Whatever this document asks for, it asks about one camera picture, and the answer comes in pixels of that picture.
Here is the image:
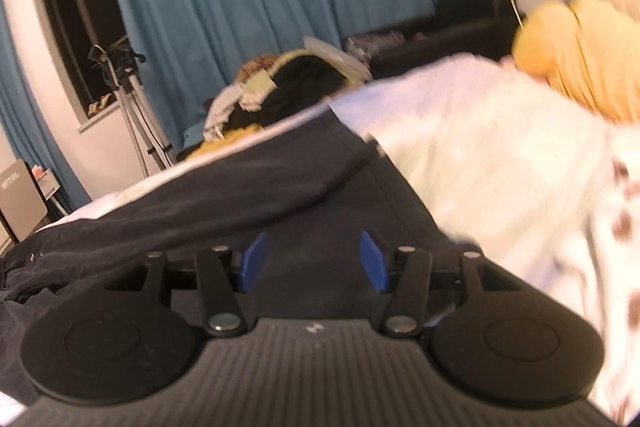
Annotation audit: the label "white grey shirt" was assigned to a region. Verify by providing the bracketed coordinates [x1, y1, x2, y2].
[205, 84, 253, 140]

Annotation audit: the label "pastel fleece blanket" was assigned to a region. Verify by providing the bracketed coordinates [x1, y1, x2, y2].
[65, 52, 616, 408]

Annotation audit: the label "tan patterned garment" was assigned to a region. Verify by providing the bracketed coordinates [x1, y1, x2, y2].
[235, 54, 281, 84]

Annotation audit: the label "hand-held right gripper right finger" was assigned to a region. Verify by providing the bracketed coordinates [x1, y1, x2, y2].
[360, 231, 523, 337]

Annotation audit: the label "narrow blue curtain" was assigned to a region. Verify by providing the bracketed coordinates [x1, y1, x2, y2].
[0, 2, 93, 212]

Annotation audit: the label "white vanity desk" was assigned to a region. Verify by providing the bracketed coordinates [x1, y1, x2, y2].
[30, 164, 68, 214]

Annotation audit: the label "black fleece pants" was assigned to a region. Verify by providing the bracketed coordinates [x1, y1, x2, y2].
[225, 56, 352, 132]

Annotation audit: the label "beige chair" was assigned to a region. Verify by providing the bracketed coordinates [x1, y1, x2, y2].
[0, 158, 48, 244]

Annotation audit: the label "yellow plush toy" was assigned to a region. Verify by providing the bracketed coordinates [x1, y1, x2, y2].
[514, 0, 640, 125]

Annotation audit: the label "yellow cloth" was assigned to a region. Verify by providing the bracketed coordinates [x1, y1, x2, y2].
[187, 124, 263, 162]

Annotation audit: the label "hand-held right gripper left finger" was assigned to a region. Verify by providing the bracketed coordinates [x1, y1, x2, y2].
[102, 232, 268, 337]

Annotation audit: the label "dark window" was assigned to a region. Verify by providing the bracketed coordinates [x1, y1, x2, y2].
[32, 0, 132, 124]

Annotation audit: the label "black nightstand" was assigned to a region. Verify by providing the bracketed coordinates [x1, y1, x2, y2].
[367, 0, 526, 80]

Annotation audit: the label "camera tripod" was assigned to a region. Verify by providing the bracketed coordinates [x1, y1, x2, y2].
[87, 37, 176, 175]

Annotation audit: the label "beige cloth on windowsill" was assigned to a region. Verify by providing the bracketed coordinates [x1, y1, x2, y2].
[87, 94, 115, 115]

